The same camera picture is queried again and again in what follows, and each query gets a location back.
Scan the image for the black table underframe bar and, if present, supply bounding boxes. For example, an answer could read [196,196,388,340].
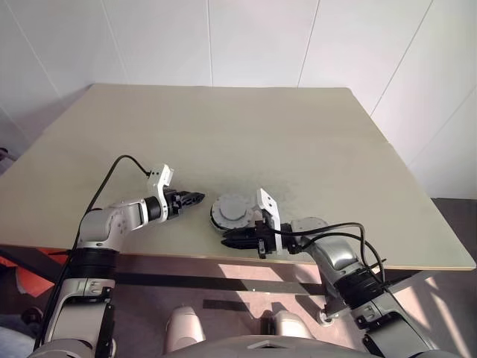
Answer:
[0,244,329,298]

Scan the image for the orange object under table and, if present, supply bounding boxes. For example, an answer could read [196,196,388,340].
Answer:
[0,248,72,299]

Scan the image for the beige right robot foot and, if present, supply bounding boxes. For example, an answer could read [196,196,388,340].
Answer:
[274,310,316,340]

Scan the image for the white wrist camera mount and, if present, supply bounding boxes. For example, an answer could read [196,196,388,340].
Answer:
[146,163,176,223]
[255,187,284,257]

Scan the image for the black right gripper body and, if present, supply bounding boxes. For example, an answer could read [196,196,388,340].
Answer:
[253,219,279,260]

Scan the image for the round motor housing copper windings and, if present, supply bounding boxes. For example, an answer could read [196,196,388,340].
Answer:
[208,193,258,234]

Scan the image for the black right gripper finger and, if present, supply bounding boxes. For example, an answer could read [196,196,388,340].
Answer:
[221,239,260,251]
[222,227,259,242]

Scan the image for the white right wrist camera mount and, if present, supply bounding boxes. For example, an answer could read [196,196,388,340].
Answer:
[255,187,284,257]

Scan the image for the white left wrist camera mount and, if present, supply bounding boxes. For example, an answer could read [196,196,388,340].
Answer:
[146,163,176,223]

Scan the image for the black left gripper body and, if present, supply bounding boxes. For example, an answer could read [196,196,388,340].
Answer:
[163,188,191,220]

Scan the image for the dark metal stand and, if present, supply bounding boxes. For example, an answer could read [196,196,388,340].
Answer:
[0,147,16,176]

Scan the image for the grey robot torso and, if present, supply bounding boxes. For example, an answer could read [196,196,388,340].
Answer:
[33,334,373,358]

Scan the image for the grey blue fabric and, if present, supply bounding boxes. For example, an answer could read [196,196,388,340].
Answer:
[0,324,38,358]

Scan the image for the table leg with caster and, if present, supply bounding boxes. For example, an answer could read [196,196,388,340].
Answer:
[318,286,353,327]

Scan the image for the beige left robot foot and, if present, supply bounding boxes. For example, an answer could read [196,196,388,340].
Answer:
[165,305,206,354]

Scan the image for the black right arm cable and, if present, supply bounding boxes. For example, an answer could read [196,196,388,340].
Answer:
[274,222,391,288]

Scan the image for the beige robot foot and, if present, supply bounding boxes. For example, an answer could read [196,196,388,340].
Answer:
[165,305,206,354]
[274,310,316,340]

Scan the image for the dark shoe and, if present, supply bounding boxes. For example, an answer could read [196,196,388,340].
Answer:
[21,306,44,325]

